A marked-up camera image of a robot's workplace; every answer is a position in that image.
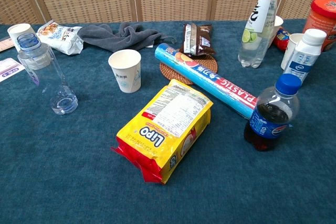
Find small clear plastic bottle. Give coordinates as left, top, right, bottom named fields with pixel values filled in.
left=17, top=33, right=79, bottom=116

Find white paper cup blue print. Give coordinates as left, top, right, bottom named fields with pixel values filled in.
left=108, top=49, right=142, bottom=93

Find cola bottle blue cap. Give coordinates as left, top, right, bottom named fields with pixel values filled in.
left=243, top=73, right=300, bottom=152

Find lime soda bottle black cap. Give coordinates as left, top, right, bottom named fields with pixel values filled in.
left=237, top=0, right=284, bottom=69

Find white milk bottle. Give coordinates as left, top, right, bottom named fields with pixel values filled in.
left=283, top=28, right=328, bottom=83

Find white paper cup green print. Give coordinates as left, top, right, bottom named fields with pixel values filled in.
left=7, top=23, right=36, bottom=52

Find round woven rattan coaster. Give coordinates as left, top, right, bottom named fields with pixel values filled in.
left=159, top=50, right=218, bottom=86

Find yellow Lipo biscuit bag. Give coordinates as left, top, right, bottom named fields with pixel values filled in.
left=111, top=78, right=214, bottom=185

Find blue plastic wrap box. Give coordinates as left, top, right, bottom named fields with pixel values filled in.
left=154, top=42, right=259, bottom=119

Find brown chocolate snack packet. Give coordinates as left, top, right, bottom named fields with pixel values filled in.
left=182, top=23, right=216, bottom=56

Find grey towel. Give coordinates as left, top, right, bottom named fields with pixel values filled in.
left=77, top=23, right=177, bottom=53

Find teal table cover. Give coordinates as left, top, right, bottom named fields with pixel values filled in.
left=0, top=19, right=336, bottom=224

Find white biscuit snack bag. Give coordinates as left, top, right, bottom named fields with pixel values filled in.
left=36, top=20, right=84, bottom=56

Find red biscuit packet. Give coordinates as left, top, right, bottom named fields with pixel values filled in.
left=272, top=27, right=291, bottom=51

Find white toothbrush package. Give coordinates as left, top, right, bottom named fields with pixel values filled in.
left=0, top=57, right=26, bottom=83

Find orange canister red lid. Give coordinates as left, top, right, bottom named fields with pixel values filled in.
left=302, top=0, right=336, bottom=52

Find clear case white contents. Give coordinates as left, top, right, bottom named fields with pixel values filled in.
left=0, top=36, right=15, bottom=53

